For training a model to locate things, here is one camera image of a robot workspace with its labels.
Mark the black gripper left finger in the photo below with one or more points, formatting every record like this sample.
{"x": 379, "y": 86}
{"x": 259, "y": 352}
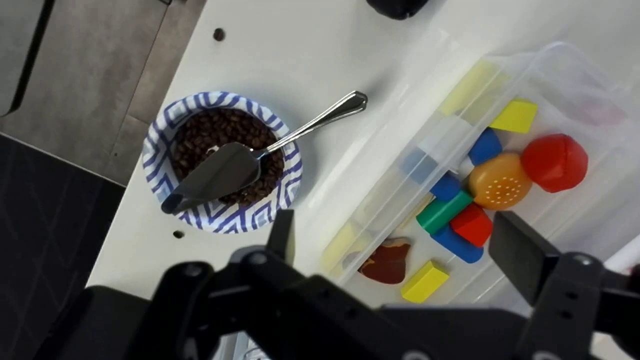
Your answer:
{"x": 282, "y": 232}

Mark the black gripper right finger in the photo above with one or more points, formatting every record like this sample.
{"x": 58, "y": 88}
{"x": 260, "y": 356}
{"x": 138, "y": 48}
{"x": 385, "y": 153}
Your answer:
{"x": 521, "y": 253}

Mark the clear plastic storage bin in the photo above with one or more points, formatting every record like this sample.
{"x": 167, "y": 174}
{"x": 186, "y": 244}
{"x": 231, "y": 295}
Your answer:
{"x": 572, "y": 80}

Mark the red trapezoid block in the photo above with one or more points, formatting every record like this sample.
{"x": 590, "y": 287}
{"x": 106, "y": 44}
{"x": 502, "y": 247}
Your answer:
{"x": 473, "y": 225}

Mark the orange toy burger bun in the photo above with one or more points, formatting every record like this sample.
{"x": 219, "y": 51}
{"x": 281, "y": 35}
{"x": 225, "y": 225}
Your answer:
{"x": 498, "y": 183}

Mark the green cylinder block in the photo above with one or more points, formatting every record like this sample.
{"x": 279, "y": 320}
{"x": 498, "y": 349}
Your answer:
{"x": 441, "y": 213}

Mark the red toy tomato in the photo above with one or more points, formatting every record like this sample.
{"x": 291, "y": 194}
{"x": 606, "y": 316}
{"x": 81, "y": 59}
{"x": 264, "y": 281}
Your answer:
{"x": 555, "y": 162}

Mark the long blue block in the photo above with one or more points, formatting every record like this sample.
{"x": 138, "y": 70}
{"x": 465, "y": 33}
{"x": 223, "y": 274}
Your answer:
{"x": 447, "y": 187}

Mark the yellow rectangular block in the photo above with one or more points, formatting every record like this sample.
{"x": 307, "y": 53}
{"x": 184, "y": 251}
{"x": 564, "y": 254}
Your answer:
{"x": 424, "y": 283}

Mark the beige ridged toy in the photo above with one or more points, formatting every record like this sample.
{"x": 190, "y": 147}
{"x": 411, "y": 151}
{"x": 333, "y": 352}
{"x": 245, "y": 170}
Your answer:
{"x": 383, "y": 206}

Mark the brown toy steak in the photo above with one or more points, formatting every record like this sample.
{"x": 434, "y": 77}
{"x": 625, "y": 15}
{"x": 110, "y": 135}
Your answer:
{"x": 386, "y": 263}

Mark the short blue block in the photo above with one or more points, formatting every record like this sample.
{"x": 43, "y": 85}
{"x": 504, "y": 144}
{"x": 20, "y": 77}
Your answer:
{"x": 484, "y": 148}

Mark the metal spoon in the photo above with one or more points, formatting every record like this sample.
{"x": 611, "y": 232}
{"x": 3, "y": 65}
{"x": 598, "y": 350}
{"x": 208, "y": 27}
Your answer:
{"x": 313, "y": 122}

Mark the brown coffee beans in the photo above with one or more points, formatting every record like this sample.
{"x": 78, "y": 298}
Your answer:
{"x": 221, "y": 131}

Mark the yellow square block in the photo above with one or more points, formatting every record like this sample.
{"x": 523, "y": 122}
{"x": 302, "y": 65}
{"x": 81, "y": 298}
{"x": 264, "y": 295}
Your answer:
{"x": 515, "y": 116}

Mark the translucent plastic cup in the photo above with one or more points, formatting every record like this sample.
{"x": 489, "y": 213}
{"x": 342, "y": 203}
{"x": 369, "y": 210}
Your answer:
{"x": 445, "y": 137}

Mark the blue white patterned paper bowl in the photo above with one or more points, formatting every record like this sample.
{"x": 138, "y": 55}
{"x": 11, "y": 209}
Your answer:
{"x": 156, "y": 167}

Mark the large yellow block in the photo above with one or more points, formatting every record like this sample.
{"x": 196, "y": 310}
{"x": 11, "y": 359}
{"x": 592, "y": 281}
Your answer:
{"x": 466, "y": 86}

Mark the small black object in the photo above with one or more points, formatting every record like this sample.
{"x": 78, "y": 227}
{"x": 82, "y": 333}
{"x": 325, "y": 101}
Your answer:
{"x": 397, "y": 7}

